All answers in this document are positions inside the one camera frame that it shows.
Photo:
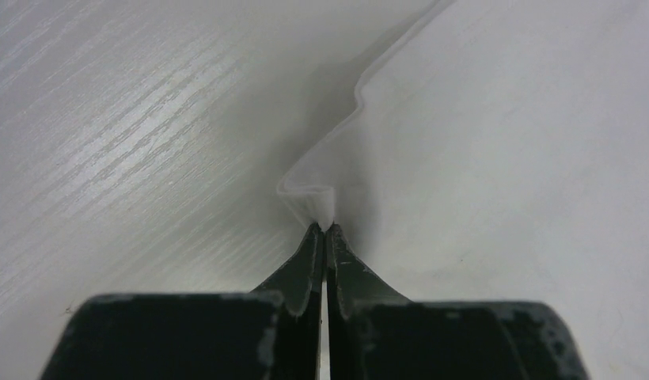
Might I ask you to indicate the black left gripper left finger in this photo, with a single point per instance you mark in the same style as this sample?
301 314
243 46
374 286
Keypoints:
270 332

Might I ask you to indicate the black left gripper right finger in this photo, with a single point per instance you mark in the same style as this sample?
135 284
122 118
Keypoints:
377 333

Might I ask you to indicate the white t shirt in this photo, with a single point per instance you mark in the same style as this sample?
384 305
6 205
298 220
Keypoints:
500 149

